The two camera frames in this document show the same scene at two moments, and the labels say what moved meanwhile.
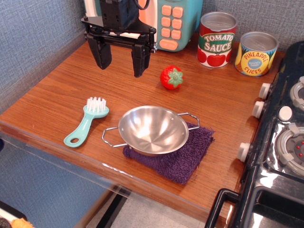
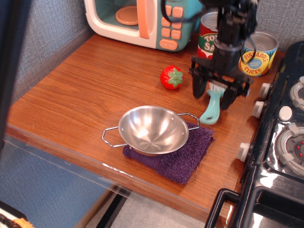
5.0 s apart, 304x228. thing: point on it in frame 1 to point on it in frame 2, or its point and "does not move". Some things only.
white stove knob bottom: [243, 151] does not move
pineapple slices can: [255, 53] does not move
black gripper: [119, 22] to [223, 67]
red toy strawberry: [172, 77] does not move
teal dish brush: [96, 108] to [211, 116]
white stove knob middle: [258, 109] does not move
